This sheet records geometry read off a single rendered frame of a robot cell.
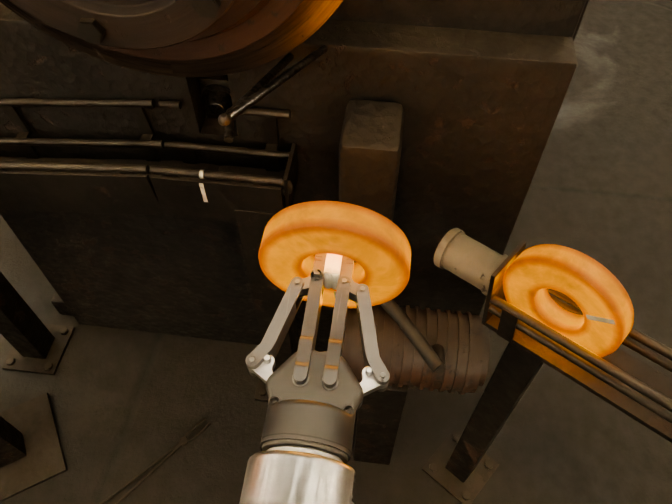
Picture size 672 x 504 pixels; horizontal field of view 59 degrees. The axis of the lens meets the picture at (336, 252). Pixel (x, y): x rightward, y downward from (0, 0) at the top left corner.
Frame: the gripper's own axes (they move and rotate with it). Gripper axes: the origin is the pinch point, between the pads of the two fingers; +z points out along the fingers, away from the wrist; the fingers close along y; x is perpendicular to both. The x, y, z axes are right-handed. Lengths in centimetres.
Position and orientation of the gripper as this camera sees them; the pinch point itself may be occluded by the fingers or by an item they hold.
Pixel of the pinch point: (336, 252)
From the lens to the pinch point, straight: 58.8
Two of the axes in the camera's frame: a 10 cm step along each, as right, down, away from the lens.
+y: 9.9, 1.0, -0.7
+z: 1.3, -8.3, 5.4
